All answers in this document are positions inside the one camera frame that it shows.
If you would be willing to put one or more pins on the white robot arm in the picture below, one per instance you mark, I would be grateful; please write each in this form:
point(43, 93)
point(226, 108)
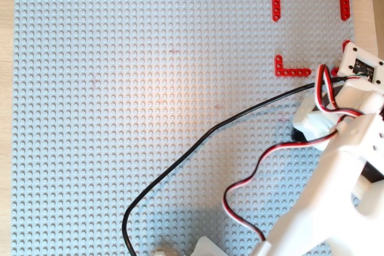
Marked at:
point(339, 184)

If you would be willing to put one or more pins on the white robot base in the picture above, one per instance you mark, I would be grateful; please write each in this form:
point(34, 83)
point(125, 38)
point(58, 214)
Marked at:
point(207, 247)

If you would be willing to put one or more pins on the red L-shaped Lego corner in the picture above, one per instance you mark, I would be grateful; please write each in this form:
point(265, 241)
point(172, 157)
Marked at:
point(288, 72)
point(335, 72)
point(276, 1)
point(345, 1)

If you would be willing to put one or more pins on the grey Lego baseplate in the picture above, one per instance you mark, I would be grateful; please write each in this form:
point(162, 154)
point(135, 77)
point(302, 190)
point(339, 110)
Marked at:
point(120, 103)

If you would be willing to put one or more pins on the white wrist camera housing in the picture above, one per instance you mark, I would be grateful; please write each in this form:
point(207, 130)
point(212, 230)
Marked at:
point(358, 61)

